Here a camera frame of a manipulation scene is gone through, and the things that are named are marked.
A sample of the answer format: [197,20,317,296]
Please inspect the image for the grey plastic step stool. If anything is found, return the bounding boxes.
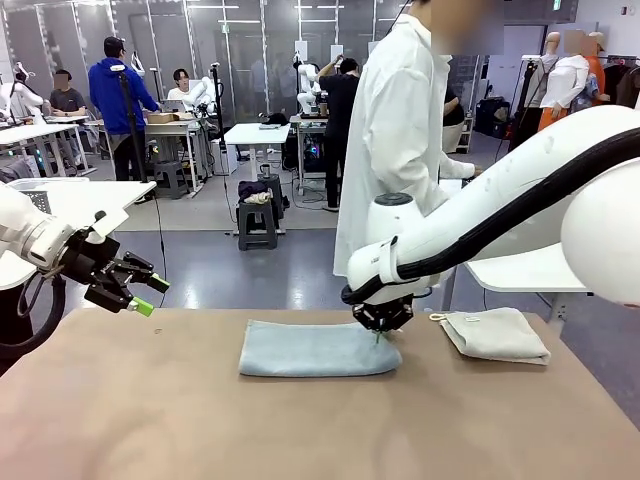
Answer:
[237,198,280,252]

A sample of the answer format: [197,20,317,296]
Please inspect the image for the black suitcase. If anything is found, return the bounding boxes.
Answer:
[473,96,513,140]

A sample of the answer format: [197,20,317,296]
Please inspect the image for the black cable from tripod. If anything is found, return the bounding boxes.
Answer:
[153,197,168,309]

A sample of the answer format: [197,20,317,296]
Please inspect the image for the black pedestal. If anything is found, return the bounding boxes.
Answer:
[0,288,37,374]

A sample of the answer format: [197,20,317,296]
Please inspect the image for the blue grey towel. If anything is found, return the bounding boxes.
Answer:
[237,319,404,378]

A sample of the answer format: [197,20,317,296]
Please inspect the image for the black tripod pole white head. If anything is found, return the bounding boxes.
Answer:
[109,63,151,184]

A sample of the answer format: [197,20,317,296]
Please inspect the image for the person in black tee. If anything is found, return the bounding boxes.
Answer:
[316,56,362,212]

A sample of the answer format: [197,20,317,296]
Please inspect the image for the wooden shoe shelf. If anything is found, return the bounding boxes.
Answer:
[457,116,474,154]

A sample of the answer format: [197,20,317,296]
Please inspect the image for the rack of dark clothes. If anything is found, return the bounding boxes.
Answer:
[602,54,640,109]

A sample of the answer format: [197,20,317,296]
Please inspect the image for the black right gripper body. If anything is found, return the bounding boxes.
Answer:
[349,295,415,316]

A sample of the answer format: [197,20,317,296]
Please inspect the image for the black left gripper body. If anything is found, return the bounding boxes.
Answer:
[62,229,132,296]

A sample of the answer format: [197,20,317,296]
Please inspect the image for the tall black stool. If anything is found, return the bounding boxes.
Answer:
[259,173,287,222]

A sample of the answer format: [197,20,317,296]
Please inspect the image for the mannequin with hat orange shirt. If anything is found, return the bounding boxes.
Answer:
[582,30,609,107]

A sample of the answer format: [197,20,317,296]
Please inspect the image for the small white desk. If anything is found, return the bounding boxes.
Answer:
[223,122,293,182]

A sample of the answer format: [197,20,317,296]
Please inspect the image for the dark and beige clothes pile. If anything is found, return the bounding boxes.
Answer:
[237,179,272,206]

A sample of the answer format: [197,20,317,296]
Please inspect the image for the person in white tee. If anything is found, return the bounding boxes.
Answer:
[166,68,203,102]

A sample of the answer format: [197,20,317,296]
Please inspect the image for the white metal frame desk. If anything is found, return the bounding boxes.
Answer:
[142,119,205,195]

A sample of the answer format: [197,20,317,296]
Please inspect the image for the person in white shirt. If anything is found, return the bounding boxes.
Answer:
[332,0,485,279]

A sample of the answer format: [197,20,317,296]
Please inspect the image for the mannequin white blouse orange trousers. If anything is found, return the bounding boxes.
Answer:
[538,28,592,132]

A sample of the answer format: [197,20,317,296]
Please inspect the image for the long white workbench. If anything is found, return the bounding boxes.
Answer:
[0,115,92,179]

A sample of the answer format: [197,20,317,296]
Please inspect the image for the person in dark grey tee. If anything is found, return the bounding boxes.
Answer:
[48,69,88,120]

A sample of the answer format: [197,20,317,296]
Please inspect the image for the light grey plastic basket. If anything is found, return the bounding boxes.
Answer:
[7,178,54,217]

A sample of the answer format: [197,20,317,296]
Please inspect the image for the left wrist camera with tag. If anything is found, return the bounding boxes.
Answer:
[84,209,126,245]

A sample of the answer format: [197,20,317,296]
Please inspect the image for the person in blue hoodie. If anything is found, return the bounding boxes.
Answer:
[88,35,162,183]

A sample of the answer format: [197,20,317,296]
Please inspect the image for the cream white towel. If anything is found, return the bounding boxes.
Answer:
[428,306,553,367]

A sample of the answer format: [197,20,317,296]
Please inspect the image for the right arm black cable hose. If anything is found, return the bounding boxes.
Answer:
[341,127,640,307]

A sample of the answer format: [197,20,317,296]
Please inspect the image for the person's right forearm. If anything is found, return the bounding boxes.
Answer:
[438,158,476,182]

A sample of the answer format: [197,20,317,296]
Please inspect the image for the small dark grey stool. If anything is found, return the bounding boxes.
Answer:
[152,160,190,201]

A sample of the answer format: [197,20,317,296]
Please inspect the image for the white table with rounded corner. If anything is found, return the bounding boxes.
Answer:
[438,178,594,326]
[0,179,158,291]

